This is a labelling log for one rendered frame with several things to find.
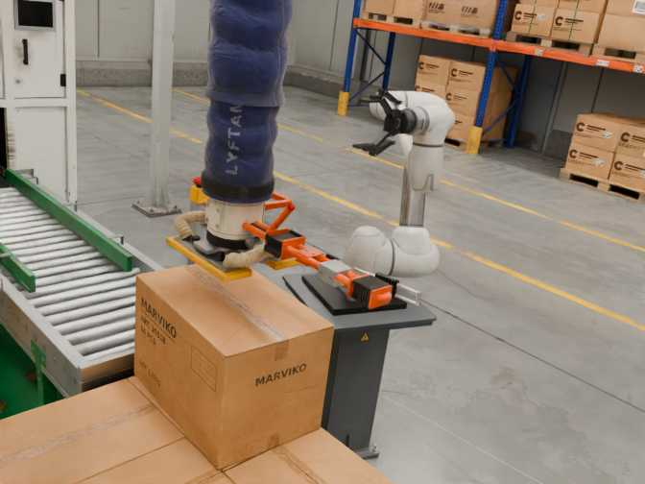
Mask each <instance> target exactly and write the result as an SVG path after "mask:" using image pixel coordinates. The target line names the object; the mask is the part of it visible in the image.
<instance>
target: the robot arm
mask: <svg viewBox="0 0 645 484"><path fill-rule="evenodd" d="M359 101H360V102H363V103H370V112H371V113H372V115H373V116H375V117H376V118H378V119H381V120H385V123H384V129H383V130H382V131H381V134H380V135H379V136H377V137H376V138H375V139H374V141H373V142H372V143H371V144H369V143H363V144H352V147H353V148H356V149H362V150H363V151H365V152H369V155H370V156H373V157H376V156H378V155H379V154H380V153H382V152H383V151H385V150H386V149H387V148H389V147H390V146H391V145H395V141H394V136H395V135H397V134H398V138H399V141H400V145H401V148H402V151H403V154H404V156H405V158H404V169H403V182H402V193H401V206H400V217H399V226H397V227H396V228H395V229H394V230H393V234H392V236H391V239H386V237H385V234H384V233H383V232H382V231H381V230H379V229H377V228H375V227H369V226H363V227H360V228H358V229H357V230H355V231H354V232H353V233H352V235H351V236H350V237H349V239H348V241H347V244H346V249H345V254H344V260H343V263H344V264H345V265H347V266H349V267H351V268H352V272H354V273H356V274H357V275H359V276H363V275H364V274H363V273H360V272H358V271H355V270H353V268H354V267H356V268H359V269H361V270H364V271H366V272H369V273H372V274H374V275H375V273H380V274H383V275H385V276H388V277H395V278H417V277H422V276H425V275H428V274H430V273H432V272H433V271H434V270H436V269H437V267H438V265H439V261H440V253H439V250H438V247H437V246H436V245H435V243H434V242H431V241H430V237H429V232H428V231H427V229H426V228H424V227H423V220H424V209H425V197H426V193H431V192H433V191H434V190H435V189H436V188H437V187H438V185H439V182H440V179H441V176H442V163H443V143H444V139H445V137H446V134H447V133H448V132H449V131H450V130H451V129H452V128H453V126H454V124H455V115H454V113H453V111H452V110H451V109H450V108H449V107H448V105H447V103H446V102H445V101H444V100H443V99H442V98H440V97H438V96H436V95H433V94H430V93H425V92H418V91H387V90H386V89H382V88H379V89H378V92H377V93H375V94H374V95H370V98H359ZM388 137H389V138H388ZM386 139H387V140H386Z"/></svg>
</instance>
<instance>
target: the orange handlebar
mask: <svg viewBox="0 0 645 484"><path fill-rule="evenodd" d="M272 194H273V197H272V198H273V199H275V200H276V201H274V202H267V203H266V204H265V210H267V209H274V208H280V207H286V206H287V205H288V204H290V203H291V202H292V199H289V198H287V197H285V196H283V195H281V194H279V193H277V192H275V191H274V192H273V193H272ZM254 224H256V225H257V226H259V227H261V228H263V229H264V230H267V229H268V228H269V227H268V226H266V225H264V224H262V223H260V222H259V221H255V222H254ZM242 228H243V229H244V230H247V231H249V232H251V233H252V234H254V235H256V236H258V237H259V238H261V239H263V240H265V234H266V232H264V231H262V230H260V229H258V228H256V227H254V226H253V225H251V224H249V223H247V222H246V223H244V224H243V225H242ZM286 253H287V254H290V255H291V256H293V257H295V258H297V259H296V261H297V262H298V263H300V264H302V265H304V266H305V267H308V266H311V267H313V268H314V269H316V270H319V263H321V262H325V261H328V260H330V259H328V258H327V257H325V256H323V255H322V254H324V253H322V252H320V251H318V250H316V249H314V248H307V247H305V246H303V245H301V244H298V245H297V249H294V248H293V247H291V246H288V247H287V249H286ZM357 277H360V276H359V275H357V274H356V273H354V272H352V271H349V272H347V274H346V277H345V276H344V275H342V274H338V275H337V276H336V277H335V279H336V280H337V281H338V282H340V283H341V284H343V285H345V286H346V287H348V283H349V279H350V278H357ZM391 298H392V294H391V293H390V292H387V293H386V294H383V295H378V296H377V297H376V298H375V302H376V303H387V302H389V301H390V300H391Z"/></svg>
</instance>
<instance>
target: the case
mask: <svg viewBox="0 0 645 484"><path fill-rule="evenodd" d="M245 267H247V268H248V269H250V270H251V271H252V273H251V276H250V277H247V278H239V279H236V280H232V281H228V282H223V281H222V280H220V279H219V278H217V277H215V276H214V275H212V274H211V273H209V272H208V271H207V270H205V268H203V267H202V266H200V265H199V264H192V265H187V266H181V267H176V268H171V269H165V270H159V271H154V272H149V273H143V274H138V275H136V283H135V330H134V374H135V375H136V376H137V378H138V379H139V380H140V381H141V382H142V383H143V385H144V386H145V387H146V388H147V389H148V390H149V392H150V393H151V394H152V395H153V396H154V397H155V399H156V400H157V401H158V402H159V403H160V404H161V406H162V407H163V408H164V409H165V410H166V411H167V413H168V414H169V415H170V416H171V417H172V418H173V420H174V421H175V422H176V423H177V424H178V425H179V427H180V428H181V429H182V430H183V431H184V433H185V434H186V435H187V436H188V437H189V438H190V440H191V441H192V442H193V443H194V444H195V445H196V447H197V448H198V449H199V450H200V451H201V452H202V453H203V455H204V456H205V457H206V458H207V459H208V461H209V462H210V463H211V464H212V465H213V466H214V468H215V469H216V470H217V471H218V470H221V469H223V468H226V467H228V466H231V465H233V464H236V463H238V462H240V461H243V460H245V459H248V458H250V457H253V456H254V455H257V454H259V453H262V452H264V451H267V450H269V449H271V448H275V447H278V446H280V445H283V444H285V443H288V442H290V441H293V440H295V439H297V438H299V437H301V436H304V435H306V434H309V433H311V432H314V431H316V430H319V429H320V427H321V420H322V413H323V401H324V394H325V387H326V381H327V374H328V367H329V360H330V354H331V347H332V340H333V333H334V327H335V326H334V325H332V324H331V323H330V322H328V321H327V320H326V319H325V318H323V317H322V316H320V315H319V314H317V313H316V312H315V311H313V310H312V309H310V308H309V307H307V306H306V305H304V304H303V303H301V302H300V301H298V300H297V299H295V298H294V297H292V296H291V295H289V294H288V293H286V292H285V291H284V290H282V289H281V288H279V287H278V286H276V285H275V284H273V283H272V282H270V281H269V280H268V279H266V278H264V277H263V276H261V275H260V274H258V273H257V272H255V271H254V270H253V269H252V268H251V267H249V266H248V265H247V266H245Z"/></svg>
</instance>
